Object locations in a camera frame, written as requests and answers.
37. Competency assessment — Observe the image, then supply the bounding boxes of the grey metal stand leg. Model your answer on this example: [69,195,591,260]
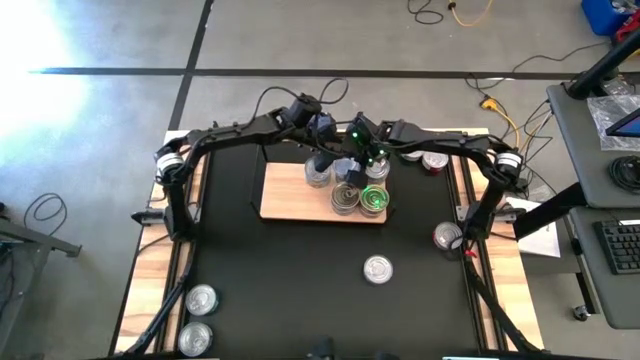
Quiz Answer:
[0,218,83,259]

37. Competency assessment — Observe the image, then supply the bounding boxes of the silver-lid can red label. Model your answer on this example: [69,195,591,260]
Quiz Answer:
[432,221,465,251]
[422,151,450,176]

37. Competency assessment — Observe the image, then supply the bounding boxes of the black coiled cable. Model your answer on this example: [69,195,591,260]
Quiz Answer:
[608,155,640,196]

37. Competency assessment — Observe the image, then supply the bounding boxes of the grey side desk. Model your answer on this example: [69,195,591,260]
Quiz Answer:
[546,82,640,209]

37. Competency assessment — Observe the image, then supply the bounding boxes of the blue plastic bin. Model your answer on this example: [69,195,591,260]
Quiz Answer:
[580,0,632,37]

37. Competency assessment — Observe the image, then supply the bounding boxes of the teal seafood can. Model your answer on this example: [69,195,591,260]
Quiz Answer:
[304,157,333,189]

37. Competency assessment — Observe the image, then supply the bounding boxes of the silver-lid can blue label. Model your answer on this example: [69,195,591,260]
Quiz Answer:
[363,254,395,286]

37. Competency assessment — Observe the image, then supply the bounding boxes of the wooden shelf black metal frame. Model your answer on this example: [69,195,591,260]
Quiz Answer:
[248,139,396,225]

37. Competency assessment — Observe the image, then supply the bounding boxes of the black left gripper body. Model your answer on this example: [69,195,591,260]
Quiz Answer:
[306,112,341,155]

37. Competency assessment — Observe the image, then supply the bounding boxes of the red item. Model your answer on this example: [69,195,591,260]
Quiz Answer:
[615,22,640,42]

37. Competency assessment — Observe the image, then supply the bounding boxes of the yellow extension cord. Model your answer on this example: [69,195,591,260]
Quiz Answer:
[479,97,554,179]

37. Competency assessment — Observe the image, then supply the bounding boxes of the black slanted pole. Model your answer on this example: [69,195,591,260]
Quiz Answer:
[566,29,640,100]

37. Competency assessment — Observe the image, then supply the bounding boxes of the dark tablet screen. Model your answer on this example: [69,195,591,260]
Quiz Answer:
[604,107,640,139]

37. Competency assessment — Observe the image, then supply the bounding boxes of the white paper sheet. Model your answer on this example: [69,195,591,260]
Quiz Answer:
[504,197,562,259]

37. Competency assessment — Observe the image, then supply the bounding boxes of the clear plastic sheet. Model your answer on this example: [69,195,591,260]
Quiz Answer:
[586,93,640,152]

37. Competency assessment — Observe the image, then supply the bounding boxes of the black cable loop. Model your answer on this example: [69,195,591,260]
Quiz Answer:
[23,193,69,236]

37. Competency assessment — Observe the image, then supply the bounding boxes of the yellow floor cable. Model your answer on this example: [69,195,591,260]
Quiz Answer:
[448,0,497,30]

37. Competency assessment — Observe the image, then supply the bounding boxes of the black keyboard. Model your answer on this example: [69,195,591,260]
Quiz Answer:
[593,218,640,276]

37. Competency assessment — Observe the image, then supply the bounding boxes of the black metal table frame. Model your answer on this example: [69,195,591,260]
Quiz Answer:
[113,118,544,357]

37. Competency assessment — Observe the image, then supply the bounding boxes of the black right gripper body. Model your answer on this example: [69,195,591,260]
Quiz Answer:
[343,113,390,165]

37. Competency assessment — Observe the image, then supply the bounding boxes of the grey keyboard desk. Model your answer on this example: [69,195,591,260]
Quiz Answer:
[568,206,640,330]

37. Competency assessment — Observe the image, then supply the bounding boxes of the black stand beam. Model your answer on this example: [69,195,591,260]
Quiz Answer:
[512,183,587,240]

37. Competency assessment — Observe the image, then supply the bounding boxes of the gold-lid blue label can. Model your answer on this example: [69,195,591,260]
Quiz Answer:
[330,181,362,217]
[358,183,391,219]

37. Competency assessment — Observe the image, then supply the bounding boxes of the black power adapter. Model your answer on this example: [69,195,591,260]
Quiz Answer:
[504,177,532,195]

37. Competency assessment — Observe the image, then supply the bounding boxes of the black looped floor cable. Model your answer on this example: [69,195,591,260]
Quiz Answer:
[406,0,446,26]

